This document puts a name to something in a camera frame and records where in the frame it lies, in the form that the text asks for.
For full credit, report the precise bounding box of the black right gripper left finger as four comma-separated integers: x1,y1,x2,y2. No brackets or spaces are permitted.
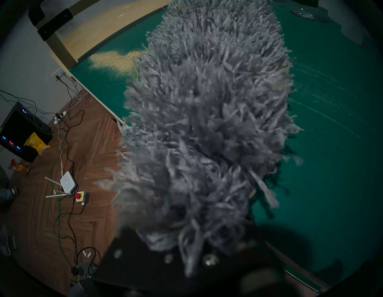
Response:
93,225,192,297

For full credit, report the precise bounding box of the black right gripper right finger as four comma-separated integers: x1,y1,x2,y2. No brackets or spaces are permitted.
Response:
194,228,300,297

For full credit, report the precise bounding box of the grey fluffy duster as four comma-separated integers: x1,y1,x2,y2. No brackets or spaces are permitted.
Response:
96,0,303,277

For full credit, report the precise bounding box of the beige sand dust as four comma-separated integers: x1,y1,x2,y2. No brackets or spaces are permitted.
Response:
90,50,147,77

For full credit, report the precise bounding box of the white wifi router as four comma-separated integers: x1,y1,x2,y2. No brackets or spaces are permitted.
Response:
45,171,77,198

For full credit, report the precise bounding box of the grey flat floor device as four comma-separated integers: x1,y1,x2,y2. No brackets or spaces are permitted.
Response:
0,232,17,256

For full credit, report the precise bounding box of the person's shoe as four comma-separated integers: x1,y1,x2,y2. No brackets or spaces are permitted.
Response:
0,187,18,204

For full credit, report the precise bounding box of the orange snack bag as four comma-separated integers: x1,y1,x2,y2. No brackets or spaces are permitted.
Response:
8,159,30,175

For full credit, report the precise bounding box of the yellow snack bag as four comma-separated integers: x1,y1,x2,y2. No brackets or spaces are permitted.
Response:
24,132,51,155

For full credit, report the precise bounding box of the black computer tower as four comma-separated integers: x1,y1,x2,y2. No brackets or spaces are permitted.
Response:
0,102,53,162

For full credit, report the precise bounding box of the grey metal robot base plate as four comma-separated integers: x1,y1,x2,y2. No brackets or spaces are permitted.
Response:
67,263,104,297

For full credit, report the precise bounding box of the black floor cable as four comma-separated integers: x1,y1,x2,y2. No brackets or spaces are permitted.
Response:
53,111,102,270

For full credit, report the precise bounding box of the green floor cable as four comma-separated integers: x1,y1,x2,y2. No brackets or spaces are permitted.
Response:
49,135,75,270

